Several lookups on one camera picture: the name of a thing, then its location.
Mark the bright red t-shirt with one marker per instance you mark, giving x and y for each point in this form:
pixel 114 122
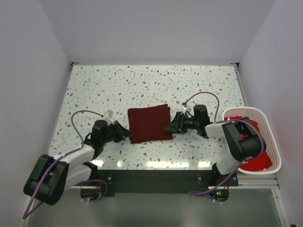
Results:
pixel 255 163

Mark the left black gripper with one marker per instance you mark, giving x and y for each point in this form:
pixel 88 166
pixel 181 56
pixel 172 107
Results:
pixel 121 132

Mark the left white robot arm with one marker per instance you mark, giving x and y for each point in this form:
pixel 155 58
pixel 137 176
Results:
pixel 51 176

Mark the white plastic laundry basket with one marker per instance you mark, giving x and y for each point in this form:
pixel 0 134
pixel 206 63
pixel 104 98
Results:
pixel 265 131

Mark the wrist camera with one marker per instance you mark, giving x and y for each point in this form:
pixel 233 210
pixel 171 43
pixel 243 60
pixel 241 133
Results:
pixel 186 108
pixel 108 117

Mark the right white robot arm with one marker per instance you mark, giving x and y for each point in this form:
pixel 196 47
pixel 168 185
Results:
pixel 222 167

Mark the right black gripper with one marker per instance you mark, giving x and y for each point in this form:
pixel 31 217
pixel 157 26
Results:
pixel 177 125

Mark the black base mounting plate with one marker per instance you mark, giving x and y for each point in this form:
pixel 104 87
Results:
pixel 208 173

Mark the dark red t-shirt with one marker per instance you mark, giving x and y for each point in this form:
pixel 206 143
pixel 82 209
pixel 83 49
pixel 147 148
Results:
pixel 148 124

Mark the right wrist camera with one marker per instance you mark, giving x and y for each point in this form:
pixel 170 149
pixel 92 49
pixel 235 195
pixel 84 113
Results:
pixel 186 108

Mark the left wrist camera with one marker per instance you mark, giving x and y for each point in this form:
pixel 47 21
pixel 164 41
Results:
pixel 108 117

